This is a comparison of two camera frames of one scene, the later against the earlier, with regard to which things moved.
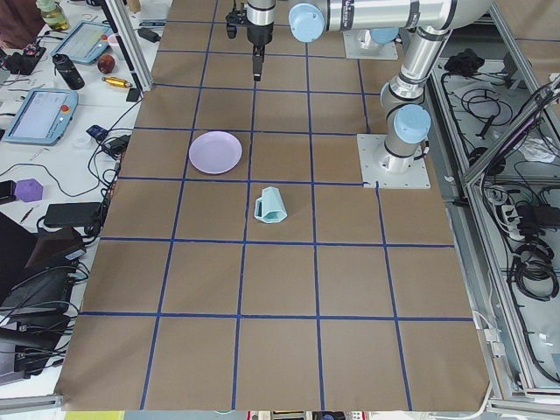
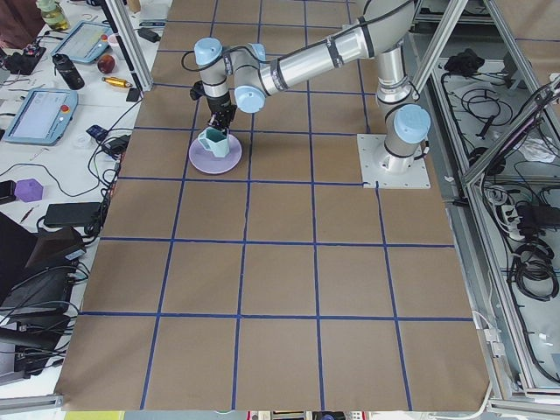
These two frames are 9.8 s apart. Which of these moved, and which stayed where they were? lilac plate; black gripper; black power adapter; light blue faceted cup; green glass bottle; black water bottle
Moved: black gripper; light blue faceted cup
Stayed: green glass bottle; black water bottle; lilac plate; black power adapter
